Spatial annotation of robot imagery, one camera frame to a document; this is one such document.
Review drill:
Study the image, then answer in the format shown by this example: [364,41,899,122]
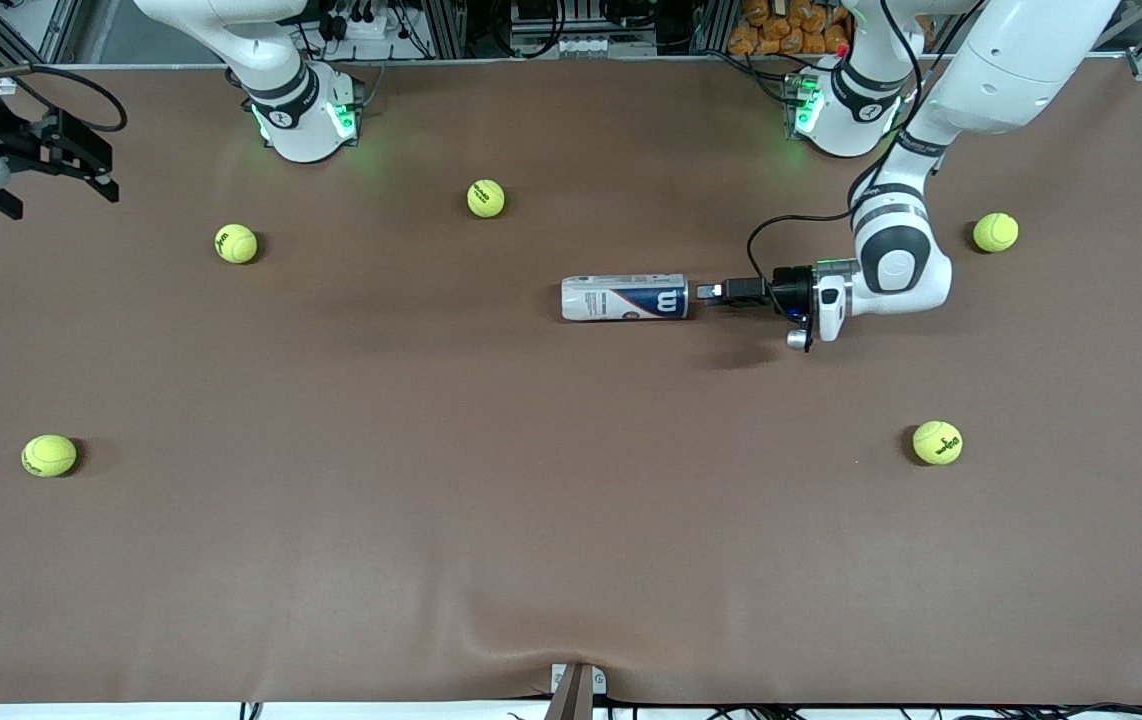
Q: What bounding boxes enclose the silver blue tennis ball can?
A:
[560,272,690,323]

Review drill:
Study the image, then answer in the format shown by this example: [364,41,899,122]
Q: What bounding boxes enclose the yellow Wilson tennis ball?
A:
[912,420,964,466]
[214,223,259,265]

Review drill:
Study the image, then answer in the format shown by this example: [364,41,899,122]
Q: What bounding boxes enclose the yellow Head tennis ball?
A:
[466,178,507,219]
[21,434,78,478]

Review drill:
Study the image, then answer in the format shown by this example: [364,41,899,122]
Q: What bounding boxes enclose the pile of orange objects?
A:
[728,0,850,57]

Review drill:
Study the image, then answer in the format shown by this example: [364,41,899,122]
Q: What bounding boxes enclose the brown table mat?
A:
[0,55,1142,707]

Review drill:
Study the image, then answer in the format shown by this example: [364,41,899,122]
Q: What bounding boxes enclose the grey electronics box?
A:
[509,0,660,59]

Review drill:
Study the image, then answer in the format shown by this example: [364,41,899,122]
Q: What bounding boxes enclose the white power strip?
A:
[319,8,406,43]

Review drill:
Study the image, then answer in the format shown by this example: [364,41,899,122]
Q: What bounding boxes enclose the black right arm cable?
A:
[0,62,130,134]

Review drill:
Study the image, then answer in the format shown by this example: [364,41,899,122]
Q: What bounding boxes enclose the aluminium frame post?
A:
[696,0,737,56]
[426,0,472,59]

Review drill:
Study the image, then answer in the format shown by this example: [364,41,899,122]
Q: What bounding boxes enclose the metal bracket with pole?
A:
[550,662,608,720]

